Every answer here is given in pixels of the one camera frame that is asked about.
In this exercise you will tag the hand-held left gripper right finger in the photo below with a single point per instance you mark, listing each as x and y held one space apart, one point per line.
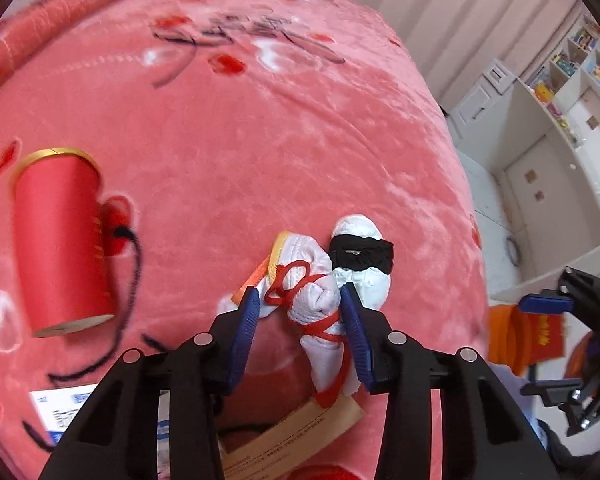
357 340

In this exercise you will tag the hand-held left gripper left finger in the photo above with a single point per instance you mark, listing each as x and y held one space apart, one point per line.
240 332

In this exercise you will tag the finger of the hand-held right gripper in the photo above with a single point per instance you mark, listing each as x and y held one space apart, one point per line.
545 304
550 391

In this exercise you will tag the white packet with black band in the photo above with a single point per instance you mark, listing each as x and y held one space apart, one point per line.
360 227

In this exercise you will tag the tan paper slip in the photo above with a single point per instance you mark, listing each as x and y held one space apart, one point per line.
290 435

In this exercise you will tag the white printed label sheet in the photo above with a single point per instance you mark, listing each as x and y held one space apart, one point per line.
55 410

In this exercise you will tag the red cardboard tube gold rim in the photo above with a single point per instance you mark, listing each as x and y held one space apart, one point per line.
60 240

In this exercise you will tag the red paper sheet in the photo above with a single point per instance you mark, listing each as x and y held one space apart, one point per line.
542 340

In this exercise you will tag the person's light blue trouser leg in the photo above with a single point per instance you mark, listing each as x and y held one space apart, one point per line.
512 390

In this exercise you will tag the white cabinet unit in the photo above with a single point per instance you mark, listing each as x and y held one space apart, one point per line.
545 185

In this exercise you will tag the bed with pink blanket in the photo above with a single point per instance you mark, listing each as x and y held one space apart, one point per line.
260 135

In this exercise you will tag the row of colourful books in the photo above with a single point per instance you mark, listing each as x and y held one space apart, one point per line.
587 40

